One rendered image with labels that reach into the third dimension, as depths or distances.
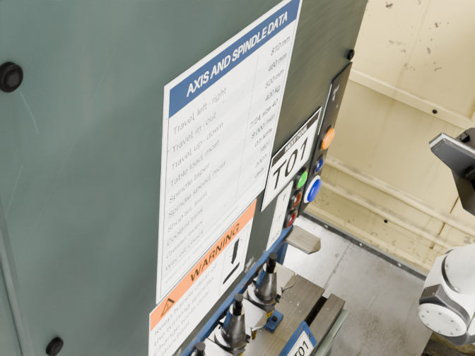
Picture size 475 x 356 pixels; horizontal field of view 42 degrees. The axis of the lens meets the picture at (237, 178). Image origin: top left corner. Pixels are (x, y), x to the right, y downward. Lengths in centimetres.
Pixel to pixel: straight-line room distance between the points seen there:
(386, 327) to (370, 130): 54
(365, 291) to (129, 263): 140
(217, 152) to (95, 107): 16
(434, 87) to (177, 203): 108
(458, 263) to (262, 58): 62
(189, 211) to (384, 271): 137
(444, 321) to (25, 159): 84
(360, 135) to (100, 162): 130
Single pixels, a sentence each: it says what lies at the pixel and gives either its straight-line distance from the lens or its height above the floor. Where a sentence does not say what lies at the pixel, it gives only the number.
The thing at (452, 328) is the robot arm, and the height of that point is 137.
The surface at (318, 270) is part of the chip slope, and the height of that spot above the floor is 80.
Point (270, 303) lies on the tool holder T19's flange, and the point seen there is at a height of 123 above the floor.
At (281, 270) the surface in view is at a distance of 121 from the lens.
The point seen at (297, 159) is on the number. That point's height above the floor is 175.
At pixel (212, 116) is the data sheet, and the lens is 40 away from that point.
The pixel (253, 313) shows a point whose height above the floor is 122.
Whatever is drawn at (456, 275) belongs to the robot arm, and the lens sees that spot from 99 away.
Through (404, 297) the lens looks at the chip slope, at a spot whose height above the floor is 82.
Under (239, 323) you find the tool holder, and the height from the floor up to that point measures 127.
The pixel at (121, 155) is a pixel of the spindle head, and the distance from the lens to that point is 33.
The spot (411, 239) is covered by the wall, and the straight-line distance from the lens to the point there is 172.
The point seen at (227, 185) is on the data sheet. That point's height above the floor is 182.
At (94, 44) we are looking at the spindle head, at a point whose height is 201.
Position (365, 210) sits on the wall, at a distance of 172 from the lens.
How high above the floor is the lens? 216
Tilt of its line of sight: 43 degrees down
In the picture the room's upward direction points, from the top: 9 degrees clockwise
